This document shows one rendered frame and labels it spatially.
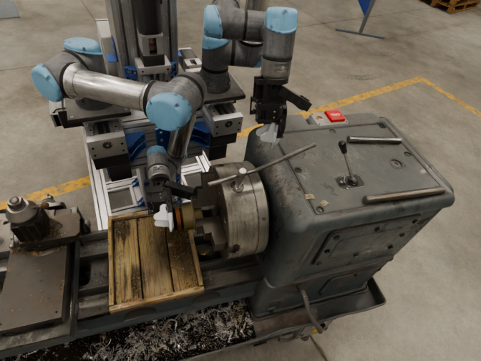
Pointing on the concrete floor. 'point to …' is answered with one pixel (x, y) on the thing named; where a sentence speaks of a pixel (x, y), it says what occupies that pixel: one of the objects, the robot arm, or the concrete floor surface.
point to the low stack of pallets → (456, 5)
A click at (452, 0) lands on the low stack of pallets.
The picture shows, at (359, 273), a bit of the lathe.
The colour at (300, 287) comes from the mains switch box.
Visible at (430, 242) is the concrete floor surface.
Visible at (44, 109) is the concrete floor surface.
